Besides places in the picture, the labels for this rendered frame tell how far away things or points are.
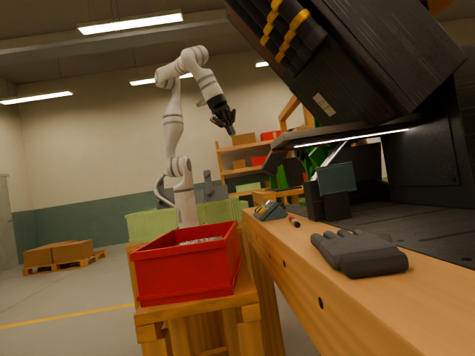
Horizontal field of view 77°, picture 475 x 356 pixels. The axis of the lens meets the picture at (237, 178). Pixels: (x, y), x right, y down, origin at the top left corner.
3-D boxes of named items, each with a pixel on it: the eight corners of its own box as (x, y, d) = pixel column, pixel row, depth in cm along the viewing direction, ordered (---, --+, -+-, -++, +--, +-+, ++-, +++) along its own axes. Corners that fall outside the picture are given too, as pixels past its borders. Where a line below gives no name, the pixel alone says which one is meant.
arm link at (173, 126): (167, 123, 144) (185, 120, 142) (172, 179, 141) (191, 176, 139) (158, 118, 135) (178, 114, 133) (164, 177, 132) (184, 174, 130)
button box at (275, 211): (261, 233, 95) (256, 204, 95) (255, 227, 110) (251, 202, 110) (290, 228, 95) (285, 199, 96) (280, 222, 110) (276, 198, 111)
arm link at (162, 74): (172, 50, 118) (192, 54, 123) (152, 69, 141) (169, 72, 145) (173, 73, 119) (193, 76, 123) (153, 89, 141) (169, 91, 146)
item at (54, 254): (22, 276, 549) (20, 252, 550) (53, 264, 630) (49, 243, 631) (85, 267, 542) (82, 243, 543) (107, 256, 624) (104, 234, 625)
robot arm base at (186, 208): (179, 231, 131) (174, 193, 131) (179, 228, 140) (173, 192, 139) (201, 227, 133) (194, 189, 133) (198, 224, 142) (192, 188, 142)
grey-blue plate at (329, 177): (326, 222, 74) (317, 167, 75) (323, 221, 76) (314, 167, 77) (362, 216, 75) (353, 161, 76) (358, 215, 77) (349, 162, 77)
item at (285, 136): (285, 145, 68) (282, 132, 68) (271, 153, 84) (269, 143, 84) (443, 121, 71) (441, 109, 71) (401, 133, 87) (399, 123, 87)
